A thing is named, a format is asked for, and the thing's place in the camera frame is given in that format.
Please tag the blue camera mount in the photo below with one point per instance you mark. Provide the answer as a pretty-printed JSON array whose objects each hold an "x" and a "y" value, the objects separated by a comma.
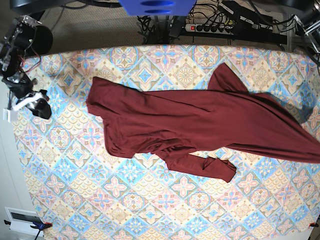
[{"x": 157, "y": 7}]

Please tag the white power strip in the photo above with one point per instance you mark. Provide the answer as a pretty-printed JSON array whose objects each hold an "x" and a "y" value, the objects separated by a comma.
[{"x": 208, "y": 28}]

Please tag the black round stool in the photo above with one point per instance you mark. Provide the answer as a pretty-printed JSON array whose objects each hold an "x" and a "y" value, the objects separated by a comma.
[{"x": 43, "y": 40}]

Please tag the right table clamp lower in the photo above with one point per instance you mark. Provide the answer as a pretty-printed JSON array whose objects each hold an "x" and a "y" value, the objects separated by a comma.
[{"x": 314, "y": 225}]

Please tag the white wall vent panel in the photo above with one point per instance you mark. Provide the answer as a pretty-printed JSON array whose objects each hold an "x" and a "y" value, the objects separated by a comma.
[{"x": 22, "y": 220}]

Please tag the left table clamp lower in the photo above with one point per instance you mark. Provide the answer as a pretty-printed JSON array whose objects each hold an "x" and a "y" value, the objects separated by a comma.
[{"x": 37, "y": 226}]

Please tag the table clamp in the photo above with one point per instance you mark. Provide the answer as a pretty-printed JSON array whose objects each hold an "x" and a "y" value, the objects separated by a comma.
[
  {"x": 37, "y": 226},
  {"x": 314, "y": 225}
]

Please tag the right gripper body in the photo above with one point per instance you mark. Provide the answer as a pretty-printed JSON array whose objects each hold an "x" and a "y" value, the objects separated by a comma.
[{"x": 20, "y": 86}]

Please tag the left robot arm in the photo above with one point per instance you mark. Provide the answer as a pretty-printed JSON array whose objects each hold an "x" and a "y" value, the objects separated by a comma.
[{"x": 306, "y": 14}]

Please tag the maroon t-shirt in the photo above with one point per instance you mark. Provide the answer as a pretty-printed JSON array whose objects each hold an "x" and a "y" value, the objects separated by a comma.
[{"x": 173, "y": 124}]

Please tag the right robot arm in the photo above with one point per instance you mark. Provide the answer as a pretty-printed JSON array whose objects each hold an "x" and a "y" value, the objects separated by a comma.
[{"x": 21, "y": 50}]

